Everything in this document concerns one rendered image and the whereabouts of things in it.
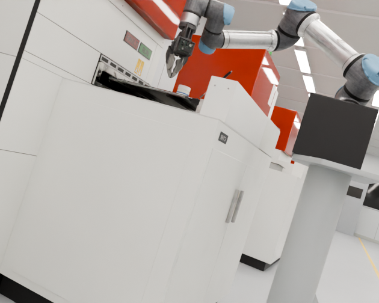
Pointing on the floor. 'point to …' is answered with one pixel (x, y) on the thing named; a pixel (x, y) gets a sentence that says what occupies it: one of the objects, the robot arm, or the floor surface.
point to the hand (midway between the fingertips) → (170, 75)
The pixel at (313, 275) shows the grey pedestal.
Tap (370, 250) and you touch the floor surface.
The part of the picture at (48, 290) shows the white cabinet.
